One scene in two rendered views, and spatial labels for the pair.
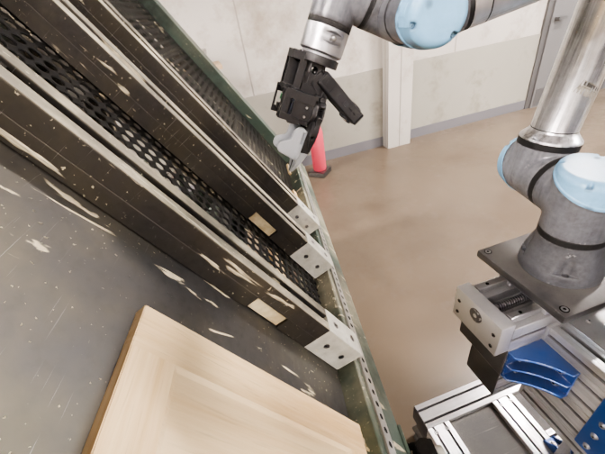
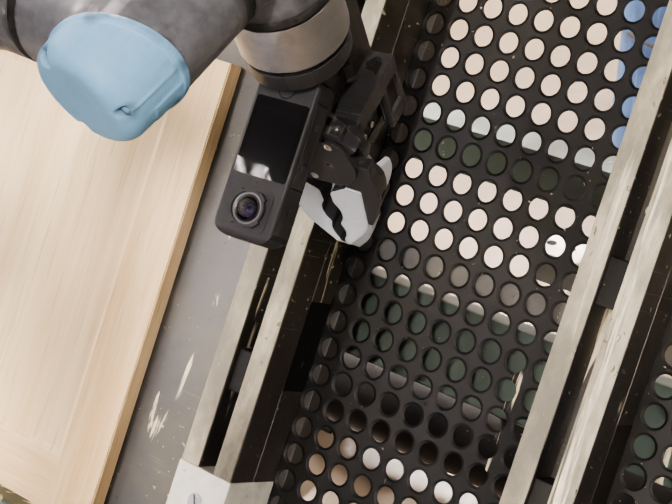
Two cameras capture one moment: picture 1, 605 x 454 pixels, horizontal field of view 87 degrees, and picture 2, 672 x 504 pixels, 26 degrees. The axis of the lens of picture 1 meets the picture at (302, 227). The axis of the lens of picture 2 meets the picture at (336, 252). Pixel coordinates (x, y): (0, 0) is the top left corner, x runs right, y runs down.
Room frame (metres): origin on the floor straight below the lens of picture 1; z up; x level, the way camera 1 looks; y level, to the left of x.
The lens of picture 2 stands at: (1.21, -0.75, 1.84)
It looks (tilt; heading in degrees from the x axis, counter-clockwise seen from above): 29 degrees down; 130
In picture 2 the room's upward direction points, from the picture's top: straight up
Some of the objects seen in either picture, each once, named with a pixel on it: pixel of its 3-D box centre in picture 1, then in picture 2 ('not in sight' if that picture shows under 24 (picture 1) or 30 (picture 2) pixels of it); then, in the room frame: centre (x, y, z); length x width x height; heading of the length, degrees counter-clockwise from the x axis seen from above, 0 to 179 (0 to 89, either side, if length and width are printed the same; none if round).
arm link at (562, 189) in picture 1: (582, 195); not in sight; (0.49, -0.54, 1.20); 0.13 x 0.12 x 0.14; 178
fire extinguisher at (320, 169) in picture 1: (317, 146); not in sight; (3.35, -0.31, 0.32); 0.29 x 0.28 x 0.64; 11
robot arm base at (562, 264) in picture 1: (565, 246); not in sight; (0.48, -0.54, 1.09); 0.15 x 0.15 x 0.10
